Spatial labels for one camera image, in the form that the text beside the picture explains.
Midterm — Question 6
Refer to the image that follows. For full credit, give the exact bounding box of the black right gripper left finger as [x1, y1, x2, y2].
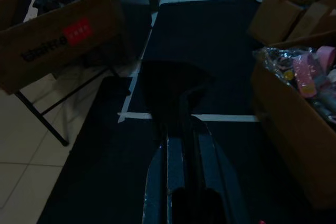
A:
[142, 136, 186, 224]

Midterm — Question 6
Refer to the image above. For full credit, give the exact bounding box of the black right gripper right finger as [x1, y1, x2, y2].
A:
[193, 121, 250, 224]

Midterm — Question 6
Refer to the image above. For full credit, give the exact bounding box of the black plastic dish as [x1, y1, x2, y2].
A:
[140, 59, 216, 141]

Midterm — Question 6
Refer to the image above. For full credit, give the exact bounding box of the long white tape strip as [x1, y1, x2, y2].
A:
[117, 112, 261, 124]

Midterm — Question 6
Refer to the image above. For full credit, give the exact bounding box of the large open cardboard box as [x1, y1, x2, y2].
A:
[250, 29, 336, 210]

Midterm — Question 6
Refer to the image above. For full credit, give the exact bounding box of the short white tape strip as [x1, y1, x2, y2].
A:
[121, 24, 153, 114]

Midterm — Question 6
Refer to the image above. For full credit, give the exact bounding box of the dark floor mat with tape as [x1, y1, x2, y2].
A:
[36, 0, 310, 224]

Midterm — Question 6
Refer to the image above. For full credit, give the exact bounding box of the crinkled clear plastic wrap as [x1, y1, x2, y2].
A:
[252, 45, 318, 88]

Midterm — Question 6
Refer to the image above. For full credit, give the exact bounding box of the black folding stand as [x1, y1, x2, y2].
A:
[14, 62, 132, 147]

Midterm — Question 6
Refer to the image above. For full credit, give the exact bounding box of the pink plastic packet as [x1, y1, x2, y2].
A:
[291, 45, 336, 99]

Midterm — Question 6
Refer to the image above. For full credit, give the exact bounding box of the small closed cardboard box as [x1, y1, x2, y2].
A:
[248, 0, 303, 46]

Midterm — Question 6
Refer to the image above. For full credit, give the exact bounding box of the cardboard box with red label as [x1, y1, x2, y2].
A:
[0, 0, 132, 95]

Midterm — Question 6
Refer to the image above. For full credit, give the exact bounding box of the tall cardboard box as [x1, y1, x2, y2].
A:
[285, 0, 336, 43]

